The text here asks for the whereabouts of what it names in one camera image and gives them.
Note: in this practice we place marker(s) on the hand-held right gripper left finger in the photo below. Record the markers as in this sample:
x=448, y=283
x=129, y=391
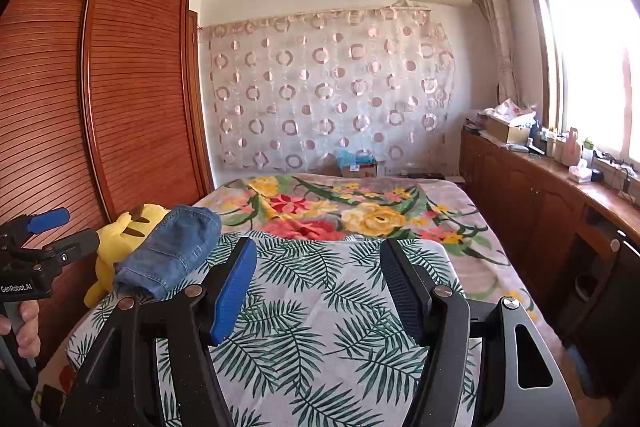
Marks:
x=232, y=297

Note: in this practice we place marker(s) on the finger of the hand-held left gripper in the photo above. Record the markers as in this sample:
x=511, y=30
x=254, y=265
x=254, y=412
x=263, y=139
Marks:
x=75, y=246
x=47, y=219

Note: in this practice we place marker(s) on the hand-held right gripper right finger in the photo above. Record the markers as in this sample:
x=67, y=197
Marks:
x=405, y=297

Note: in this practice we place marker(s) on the blue denim pants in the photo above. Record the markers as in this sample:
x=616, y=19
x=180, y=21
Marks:
x=167, y=252

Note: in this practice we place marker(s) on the person's left hand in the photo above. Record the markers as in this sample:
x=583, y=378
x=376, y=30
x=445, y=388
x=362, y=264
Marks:
x=29, y=332

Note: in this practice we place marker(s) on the yellow plush toy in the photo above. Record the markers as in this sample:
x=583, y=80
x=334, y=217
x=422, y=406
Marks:
x=112, y=247

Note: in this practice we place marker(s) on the leaf-print bed sheet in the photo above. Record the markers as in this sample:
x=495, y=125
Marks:
x=310, y=317

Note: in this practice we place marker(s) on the floral blanket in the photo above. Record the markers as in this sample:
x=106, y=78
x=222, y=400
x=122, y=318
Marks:
x=360, y=212

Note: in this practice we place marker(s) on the wooden slatted wardrobe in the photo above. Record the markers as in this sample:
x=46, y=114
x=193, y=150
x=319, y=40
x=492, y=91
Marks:
x=100, y=107

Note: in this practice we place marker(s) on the cardboard box with blue bag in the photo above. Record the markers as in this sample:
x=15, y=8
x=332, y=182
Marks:
x=357, y=167

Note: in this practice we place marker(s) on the wooden counter cabinet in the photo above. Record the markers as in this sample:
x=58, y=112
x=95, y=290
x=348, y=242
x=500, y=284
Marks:
x=520, y=207

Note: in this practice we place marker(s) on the dark waste bin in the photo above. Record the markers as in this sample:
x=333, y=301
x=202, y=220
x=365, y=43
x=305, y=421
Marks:
x=585, y=287

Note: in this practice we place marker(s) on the white pink plastic bag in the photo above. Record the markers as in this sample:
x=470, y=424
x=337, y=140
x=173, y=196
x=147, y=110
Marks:
x=507, y=109

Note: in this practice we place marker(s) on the circle-patterned sheer curtain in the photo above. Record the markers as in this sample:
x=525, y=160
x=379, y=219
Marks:
x=330, y=92

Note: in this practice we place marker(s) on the pink bottle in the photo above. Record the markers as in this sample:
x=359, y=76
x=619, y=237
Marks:
x=571, y=149

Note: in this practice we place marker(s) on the power strip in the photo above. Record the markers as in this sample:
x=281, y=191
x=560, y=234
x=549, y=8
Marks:
x=612, y=166

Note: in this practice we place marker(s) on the beige window curtain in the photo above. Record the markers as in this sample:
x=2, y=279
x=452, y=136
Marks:
x=497, y=32

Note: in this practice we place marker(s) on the window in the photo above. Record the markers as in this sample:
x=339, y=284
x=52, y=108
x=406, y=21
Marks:
x=595, y=67

